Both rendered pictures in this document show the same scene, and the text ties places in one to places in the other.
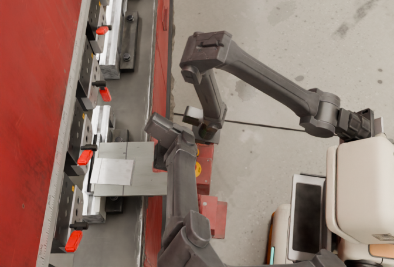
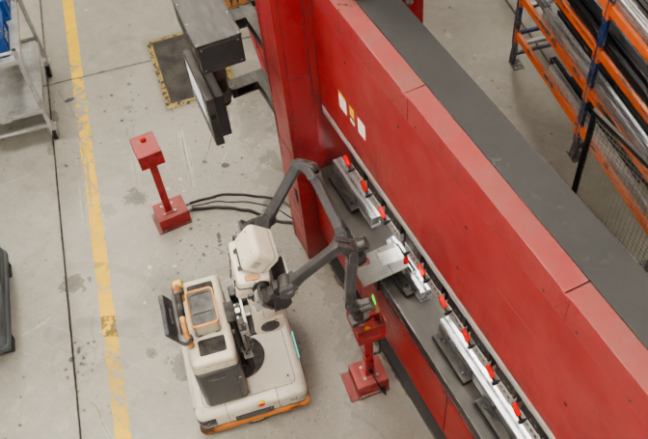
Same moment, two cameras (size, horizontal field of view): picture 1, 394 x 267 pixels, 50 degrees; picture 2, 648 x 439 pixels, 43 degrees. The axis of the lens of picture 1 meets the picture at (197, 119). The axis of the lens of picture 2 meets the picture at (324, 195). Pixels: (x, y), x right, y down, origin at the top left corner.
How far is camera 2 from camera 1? 368 cm
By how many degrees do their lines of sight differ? 67
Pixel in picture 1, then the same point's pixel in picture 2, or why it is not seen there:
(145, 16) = (457, 387)
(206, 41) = (345, 244)
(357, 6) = not seen: outside the picture
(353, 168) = (265, 243)
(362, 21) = not seen: outside the picture
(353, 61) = not seen: outside the picture
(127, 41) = (450, 353)
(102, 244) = (380, 240)
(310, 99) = (293, 275)
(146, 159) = (376, 269)
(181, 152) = (338, 223)
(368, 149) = (261, 249)
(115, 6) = (474, 365)
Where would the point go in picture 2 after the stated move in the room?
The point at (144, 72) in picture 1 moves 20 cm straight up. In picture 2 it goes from (424, 341) to (425, 321)
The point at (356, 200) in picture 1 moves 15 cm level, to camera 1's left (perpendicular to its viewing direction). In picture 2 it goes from (260, 232) to (287, 219)
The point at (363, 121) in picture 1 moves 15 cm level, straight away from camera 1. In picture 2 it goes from (265, 291) to (257, 317)
